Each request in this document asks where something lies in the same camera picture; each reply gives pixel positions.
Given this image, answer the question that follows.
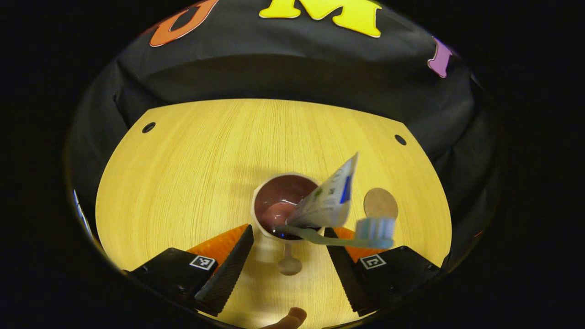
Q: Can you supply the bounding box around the pale green toothbrush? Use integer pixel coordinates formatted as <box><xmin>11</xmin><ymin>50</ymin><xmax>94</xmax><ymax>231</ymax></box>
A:
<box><xmin>274</xmin><ymin>217</ymin><xmax>396</xmax><ymax>249</ymax></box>

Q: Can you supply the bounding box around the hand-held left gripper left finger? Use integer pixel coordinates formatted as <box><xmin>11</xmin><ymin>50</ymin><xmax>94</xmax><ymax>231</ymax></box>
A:
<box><xmin>122</xmin><ymin>223</ymin><xmax>255</xmax><ymax>317</ymax></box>

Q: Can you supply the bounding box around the black backdrop cloth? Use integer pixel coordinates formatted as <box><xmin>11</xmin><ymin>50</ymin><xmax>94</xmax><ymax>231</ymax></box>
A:
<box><xmin>66</xmin><ymin>0</ymin><xmax>499</xmax><ymax>256</ymax></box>

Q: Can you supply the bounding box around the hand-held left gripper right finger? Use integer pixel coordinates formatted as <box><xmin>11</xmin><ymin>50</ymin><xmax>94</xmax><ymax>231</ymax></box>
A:
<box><xmin>324</xmin><ymin>226</ymin><xmax>441</xmax><ymax>317</ymax></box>

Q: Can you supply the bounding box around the round brown coaster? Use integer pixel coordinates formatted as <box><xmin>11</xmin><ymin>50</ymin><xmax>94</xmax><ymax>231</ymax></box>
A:
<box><xmin>364</xmin><ymin>187</ymin><xmax>399</xmax><ymax>220</ymax></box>

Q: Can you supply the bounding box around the light wooden desktop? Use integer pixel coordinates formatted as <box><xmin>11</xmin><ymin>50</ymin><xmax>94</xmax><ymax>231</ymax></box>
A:
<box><xmin>95</xmin><ymin>98</ymin><xmax>453</xmax><ymax>329</ymax></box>

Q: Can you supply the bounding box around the beige cup with handle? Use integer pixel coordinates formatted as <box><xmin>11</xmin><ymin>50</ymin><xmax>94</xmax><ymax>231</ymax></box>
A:
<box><xmin>251</xmin><ymin>172</ymin><xmax>326</xmax><ymax>276</ymax></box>

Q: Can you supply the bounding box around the white toothpaste tube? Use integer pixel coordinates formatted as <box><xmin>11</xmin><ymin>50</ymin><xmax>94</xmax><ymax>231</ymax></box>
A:
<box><xmin>287</xmin><ymin>152</ymin><xmax>359</xmax><ymax>229</ymax></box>

